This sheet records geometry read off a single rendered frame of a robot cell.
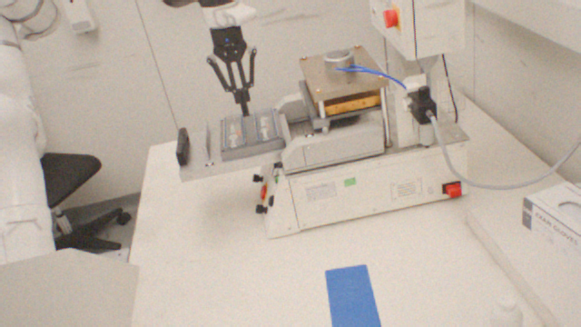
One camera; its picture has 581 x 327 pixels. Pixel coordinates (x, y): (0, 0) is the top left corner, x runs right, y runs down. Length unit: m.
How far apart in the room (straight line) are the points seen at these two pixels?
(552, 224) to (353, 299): 0.44
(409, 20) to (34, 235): 0.92
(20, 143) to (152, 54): 1.64
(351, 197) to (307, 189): 0.12
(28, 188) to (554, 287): 1.09
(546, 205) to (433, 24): 0.45
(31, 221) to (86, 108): 1.78
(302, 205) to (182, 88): 1.66
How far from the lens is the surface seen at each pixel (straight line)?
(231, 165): 1.33
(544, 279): 1.18
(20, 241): 1.23
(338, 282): 1.24
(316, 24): 2.84
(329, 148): 1.28
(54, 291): 1.13
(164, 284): 1.37
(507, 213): 1.34
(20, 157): 1.28
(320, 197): 1.34
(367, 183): 1.34
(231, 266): 1.35
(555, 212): 1.23
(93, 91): 2.94
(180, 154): 1.36
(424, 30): 1.23
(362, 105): 1.32
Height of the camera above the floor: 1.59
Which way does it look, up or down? 30 degrees down
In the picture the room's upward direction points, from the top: 12 degrees counter-clockwise
